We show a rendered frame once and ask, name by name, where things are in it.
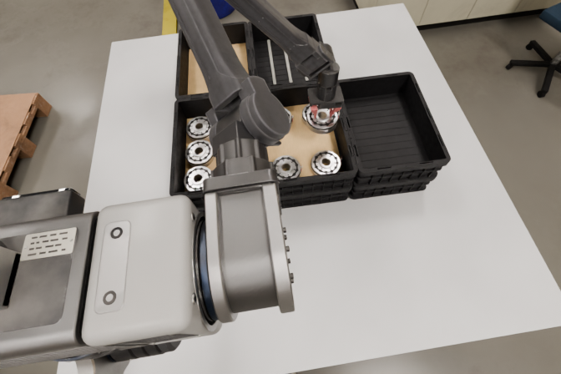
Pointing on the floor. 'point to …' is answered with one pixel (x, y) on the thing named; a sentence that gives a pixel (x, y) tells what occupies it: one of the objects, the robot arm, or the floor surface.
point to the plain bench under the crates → (343, 225)
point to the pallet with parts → (17, 132)
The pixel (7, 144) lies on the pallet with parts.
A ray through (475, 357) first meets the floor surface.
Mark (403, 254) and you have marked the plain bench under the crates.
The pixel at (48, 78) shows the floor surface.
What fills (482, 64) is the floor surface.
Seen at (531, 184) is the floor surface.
